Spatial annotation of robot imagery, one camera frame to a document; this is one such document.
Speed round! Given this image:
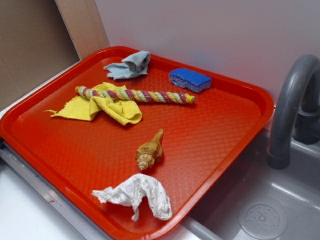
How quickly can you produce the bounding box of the yellow cloth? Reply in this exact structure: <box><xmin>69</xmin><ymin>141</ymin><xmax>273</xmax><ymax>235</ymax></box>
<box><xmin>49</xmin><ymin>82</ymin><xmax>143</xmax><ymax>126</ymax></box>

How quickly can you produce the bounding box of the red plastic tray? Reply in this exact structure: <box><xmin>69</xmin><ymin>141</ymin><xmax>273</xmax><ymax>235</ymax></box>
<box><xmin>0</xmin><ymin>46</ymin><xmax>274</xmax><ymax>240</ymax></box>

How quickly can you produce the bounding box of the brown spiral seashell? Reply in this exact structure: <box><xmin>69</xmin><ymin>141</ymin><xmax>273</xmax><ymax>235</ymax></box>
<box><xmin>135</xmin><ymin>129</ymin><xmax>164</xmax><ymax>171</ymax></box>

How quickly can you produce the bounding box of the blue sponge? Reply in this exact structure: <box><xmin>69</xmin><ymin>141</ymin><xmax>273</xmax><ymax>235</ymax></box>
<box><xmin>168</xmin><ymin>68</ymin><xmax>212</xmax><ymax>93</ymax></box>

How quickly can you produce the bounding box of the light blue cloth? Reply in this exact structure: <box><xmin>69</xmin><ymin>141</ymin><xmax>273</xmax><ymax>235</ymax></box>
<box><xmin>103</xmin><ymin>50</ymin><xmax>151</xmax><ymax>80</ymax></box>

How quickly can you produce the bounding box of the white crumpled cloth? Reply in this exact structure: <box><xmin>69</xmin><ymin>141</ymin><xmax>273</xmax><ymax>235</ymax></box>
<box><xmin>91</xmin><ymin>173</ymin><xmax>173</xmax><ymax>222</ymax></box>

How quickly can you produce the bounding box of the grey plastic sink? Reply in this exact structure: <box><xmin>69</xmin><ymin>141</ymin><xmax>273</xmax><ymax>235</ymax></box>
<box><xmin>182</xmin><ymin>130</ymin><xmax>320</xmax><ymax>240</ymax></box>

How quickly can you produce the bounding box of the wooden board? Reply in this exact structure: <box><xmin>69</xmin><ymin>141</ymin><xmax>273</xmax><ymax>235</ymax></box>
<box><xmin>55</xmin><ymin>0</ymin><xmax>110</xmax><ymax>60</ymax></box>

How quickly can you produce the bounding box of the grey plastic faucet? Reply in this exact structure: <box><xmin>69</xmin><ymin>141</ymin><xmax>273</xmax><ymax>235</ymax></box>
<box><xmin>267</xmin><ymin>54</ymin><xmax>320</xmax><ymax>169</ymax></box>

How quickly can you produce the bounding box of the multicolour twisted rope toy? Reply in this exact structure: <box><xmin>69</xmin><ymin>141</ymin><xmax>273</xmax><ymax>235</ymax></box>
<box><xmin>75</xmin><ymin>86</ymin><xmax>196</xmax><ymax>105</ymax></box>

